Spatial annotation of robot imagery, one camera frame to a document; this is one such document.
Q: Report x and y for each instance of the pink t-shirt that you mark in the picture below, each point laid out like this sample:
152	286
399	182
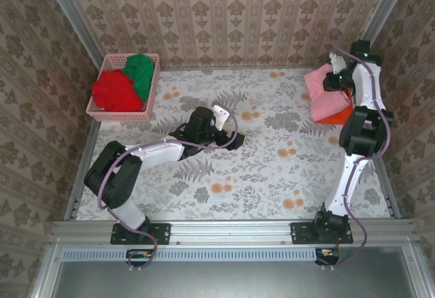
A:
321	102

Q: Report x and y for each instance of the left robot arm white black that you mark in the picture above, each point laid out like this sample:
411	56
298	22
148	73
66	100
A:
159	151

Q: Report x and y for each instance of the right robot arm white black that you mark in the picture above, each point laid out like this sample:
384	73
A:
367	87

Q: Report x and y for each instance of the orange t-shirt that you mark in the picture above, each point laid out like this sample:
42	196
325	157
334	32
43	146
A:
336	118

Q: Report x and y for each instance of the floral print table cover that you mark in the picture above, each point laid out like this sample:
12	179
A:
258	175

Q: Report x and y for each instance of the pink plastic basket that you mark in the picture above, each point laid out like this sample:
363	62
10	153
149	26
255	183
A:
119	116

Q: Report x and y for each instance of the green t-shirt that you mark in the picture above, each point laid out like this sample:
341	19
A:
139	71

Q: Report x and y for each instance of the red t-shirt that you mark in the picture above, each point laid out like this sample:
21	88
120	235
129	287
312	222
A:
115	92

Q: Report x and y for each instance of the small black controller board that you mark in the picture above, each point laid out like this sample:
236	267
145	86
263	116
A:
137	254
328	253

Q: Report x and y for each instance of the grey sheet metal panel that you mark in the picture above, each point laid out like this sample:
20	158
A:
221	281

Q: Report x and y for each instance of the aluminium frame post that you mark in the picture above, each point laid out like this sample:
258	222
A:
71	15
384	12

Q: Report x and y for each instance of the aluminium mounting rail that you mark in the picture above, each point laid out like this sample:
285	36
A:
231	231

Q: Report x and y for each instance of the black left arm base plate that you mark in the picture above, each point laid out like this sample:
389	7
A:
161	233

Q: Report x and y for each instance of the aluminium table side rail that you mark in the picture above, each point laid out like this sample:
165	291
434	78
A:
75	197
391	197

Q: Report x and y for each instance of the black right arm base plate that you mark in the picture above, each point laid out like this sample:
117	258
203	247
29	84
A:
300	233

